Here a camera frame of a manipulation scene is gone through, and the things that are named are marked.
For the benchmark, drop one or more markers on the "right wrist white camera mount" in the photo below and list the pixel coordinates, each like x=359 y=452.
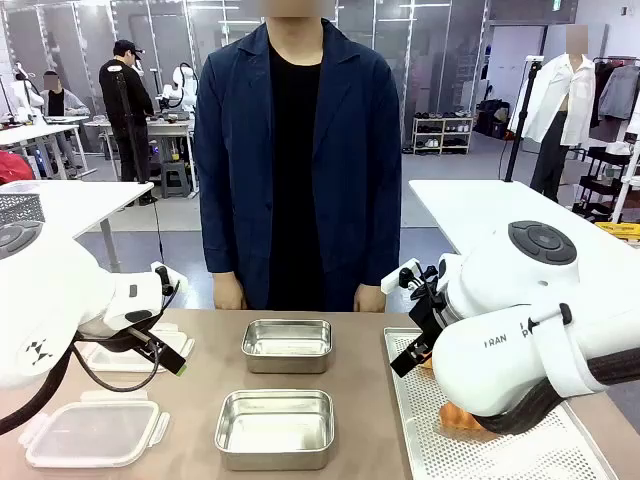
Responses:
x=397 y=277

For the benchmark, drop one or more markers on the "black rolling cart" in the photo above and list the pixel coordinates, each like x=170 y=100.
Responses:
x=600 y=180

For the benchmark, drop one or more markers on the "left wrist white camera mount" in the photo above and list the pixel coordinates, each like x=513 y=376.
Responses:
x=172 y=280

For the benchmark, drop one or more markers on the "golden croissant bread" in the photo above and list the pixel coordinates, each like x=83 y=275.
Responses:
x=457 y=417

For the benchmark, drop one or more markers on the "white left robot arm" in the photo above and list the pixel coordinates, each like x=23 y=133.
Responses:
x=50 y=290

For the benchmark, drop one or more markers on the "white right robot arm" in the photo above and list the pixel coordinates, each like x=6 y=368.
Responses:
x=500 y=300

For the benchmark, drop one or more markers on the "steel rectangular container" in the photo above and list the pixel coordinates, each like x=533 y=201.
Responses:
x=275 y=457
x=287 y=362

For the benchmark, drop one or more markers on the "background white workbench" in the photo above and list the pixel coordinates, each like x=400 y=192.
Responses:
x=170 y=125

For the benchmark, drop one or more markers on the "background white desk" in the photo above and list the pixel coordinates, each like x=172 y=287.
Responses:
x=35 y=132

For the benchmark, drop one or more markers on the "clear plastic clip lid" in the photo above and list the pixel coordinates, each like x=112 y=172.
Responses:
x=90 y=432
x=115 y=361

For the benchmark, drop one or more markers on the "yellow crate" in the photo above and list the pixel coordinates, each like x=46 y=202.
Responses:
x=620 y=232

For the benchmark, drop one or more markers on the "person in navy jacket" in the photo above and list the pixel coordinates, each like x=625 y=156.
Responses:
x=240 y=150

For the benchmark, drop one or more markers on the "red garment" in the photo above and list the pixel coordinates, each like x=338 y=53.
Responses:
x=15 y=167

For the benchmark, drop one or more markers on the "grey plastic stool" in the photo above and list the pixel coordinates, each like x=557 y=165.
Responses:
x=176 y=180

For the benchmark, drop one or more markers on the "man in black clothes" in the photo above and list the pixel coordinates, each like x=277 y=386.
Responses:
x=125 y=100

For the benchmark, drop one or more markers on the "white shoe rack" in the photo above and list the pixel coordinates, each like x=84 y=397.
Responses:
x=442 y=135

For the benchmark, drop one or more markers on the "clothes rack with garments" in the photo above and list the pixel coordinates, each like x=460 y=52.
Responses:
x=617 y=90

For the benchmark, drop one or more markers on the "person's left hand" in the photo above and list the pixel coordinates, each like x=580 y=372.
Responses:
x=370 y=299

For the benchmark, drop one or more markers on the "large white work table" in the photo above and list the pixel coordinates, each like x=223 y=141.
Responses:
x=475 y=210

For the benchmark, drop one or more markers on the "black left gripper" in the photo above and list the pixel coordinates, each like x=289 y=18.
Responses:
x=146 y=336

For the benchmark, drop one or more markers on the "black tripod pole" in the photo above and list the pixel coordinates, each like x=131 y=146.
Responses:
x=131 y=130

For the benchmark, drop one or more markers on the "white side table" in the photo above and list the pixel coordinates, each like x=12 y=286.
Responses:
x=90 y=200

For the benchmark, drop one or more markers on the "black bags pile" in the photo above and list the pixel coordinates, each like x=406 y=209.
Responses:
x=492 y=117

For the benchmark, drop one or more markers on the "black camera stand pole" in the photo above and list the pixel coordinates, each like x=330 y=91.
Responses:
x=520 y=120

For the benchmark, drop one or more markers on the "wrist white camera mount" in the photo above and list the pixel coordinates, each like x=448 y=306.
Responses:
x=172 y=280
x=397 y=277

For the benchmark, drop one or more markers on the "grey mesh basket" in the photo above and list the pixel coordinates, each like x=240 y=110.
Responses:
x=20 y=209

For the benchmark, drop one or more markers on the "person's right hand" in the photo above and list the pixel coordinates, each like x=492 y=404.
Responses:
x=230 y=292

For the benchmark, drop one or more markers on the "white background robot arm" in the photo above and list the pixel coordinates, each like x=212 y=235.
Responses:
x=180 y=90

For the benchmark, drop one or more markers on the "perforated metal baking tray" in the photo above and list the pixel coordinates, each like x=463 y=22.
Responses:
x=425 y=450

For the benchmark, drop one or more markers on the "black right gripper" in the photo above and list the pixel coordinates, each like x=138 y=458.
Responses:
x=430 y=315

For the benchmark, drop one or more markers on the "seated person in grey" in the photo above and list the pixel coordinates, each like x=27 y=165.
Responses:
x=57 y=102

